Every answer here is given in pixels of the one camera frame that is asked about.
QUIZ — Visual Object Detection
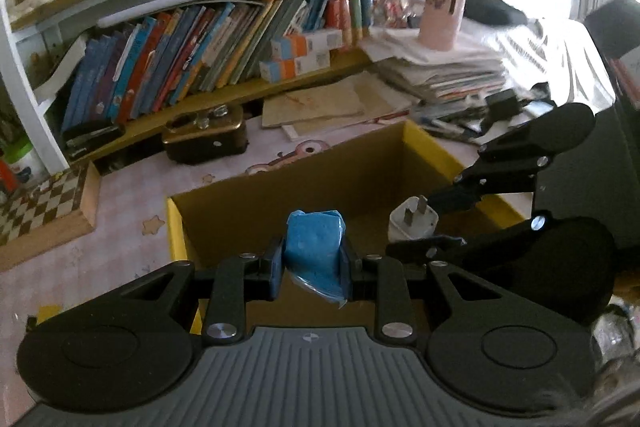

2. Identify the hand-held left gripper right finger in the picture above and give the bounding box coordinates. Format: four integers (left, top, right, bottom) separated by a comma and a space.
339, 241, 505, 348

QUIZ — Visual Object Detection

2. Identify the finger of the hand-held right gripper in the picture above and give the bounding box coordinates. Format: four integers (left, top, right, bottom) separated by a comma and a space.
427, 126, 552, 216
385, 217, 549, 266

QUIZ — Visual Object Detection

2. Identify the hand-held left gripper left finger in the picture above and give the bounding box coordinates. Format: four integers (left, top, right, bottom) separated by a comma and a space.
120, 238, 287, 342

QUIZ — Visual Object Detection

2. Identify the blue sponge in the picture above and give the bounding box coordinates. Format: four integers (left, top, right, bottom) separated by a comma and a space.
284, 208, 348, 306

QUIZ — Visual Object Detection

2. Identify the white power plug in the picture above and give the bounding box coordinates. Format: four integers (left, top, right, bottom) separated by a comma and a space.
389, 195, 440, 243

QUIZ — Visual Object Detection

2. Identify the yellow cardboard box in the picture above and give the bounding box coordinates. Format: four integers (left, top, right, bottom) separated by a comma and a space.
165, 121, 531, 338

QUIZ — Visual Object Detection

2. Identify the pink checked desktop mat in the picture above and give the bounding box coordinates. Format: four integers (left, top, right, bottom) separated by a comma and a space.
0, 114, 481, 348

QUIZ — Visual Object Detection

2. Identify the pile of pens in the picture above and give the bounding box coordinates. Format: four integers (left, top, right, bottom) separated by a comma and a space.
412, 102, 493, 144

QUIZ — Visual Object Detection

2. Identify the black power adapter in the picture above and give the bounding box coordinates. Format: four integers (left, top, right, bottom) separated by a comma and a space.
486, 89, 524, 124

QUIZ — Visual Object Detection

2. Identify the grey fuzzy clothing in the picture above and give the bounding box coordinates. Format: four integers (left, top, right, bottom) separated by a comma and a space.
590, 294, 640, 413

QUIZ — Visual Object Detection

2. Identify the stack of papers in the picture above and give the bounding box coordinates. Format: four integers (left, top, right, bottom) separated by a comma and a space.
360, 24, 509, 104

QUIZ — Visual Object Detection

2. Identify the white cloth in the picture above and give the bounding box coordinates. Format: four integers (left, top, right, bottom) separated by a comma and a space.
494, 16, 617, 108

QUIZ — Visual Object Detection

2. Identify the thin wooden board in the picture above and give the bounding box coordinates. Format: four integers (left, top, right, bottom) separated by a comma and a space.
261, 84, 367, 128
281, 71, 427, 141

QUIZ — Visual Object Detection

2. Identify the brown gold music box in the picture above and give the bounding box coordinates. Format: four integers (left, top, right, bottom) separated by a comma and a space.
161, 104, 250, 166

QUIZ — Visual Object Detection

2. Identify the black cushion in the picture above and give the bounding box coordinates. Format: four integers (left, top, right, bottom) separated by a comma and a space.
465, 0, 527, 26

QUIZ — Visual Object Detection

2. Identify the pink pen holder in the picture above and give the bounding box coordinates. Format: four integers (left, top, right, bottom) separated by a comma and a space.
417, 0, 468, 52

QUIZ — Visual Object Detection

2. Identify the colourful foil packet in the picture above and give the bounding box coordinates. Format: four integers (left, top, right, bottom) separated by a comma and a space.
372, 0, 417, 28

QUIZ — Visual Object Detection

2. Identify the orange and white carton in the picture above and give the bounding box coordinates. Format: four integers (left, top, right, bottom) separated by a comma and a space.
259, 51, 332, 83
271, 29, 344, 60

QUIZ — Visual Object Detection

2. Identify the black stapler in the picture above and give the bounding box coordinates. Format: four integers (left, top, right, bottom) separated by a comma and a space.
61, 121, 126, 158

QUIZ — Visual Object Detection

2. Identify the row of leaning books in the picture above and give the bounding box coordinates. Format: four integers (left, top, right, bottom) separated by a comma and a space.
60, 0, 375, 134

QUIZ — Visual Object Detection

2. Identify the wooden chessboard box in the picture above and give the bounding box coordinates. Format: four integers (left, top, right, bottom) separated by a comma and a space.
0, 163, 102, 271

